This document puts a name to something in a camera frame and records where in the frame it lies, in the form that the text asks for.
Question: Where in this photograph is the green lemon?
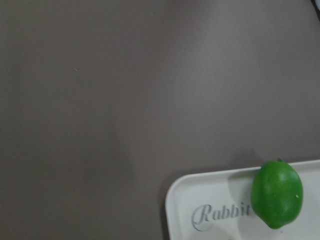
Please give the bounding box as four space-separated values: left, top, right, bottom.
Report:
250 158 304 230

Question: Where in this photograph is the cream rabbit tray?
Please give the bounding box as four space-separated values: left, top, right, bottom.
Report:
165 160 320 240

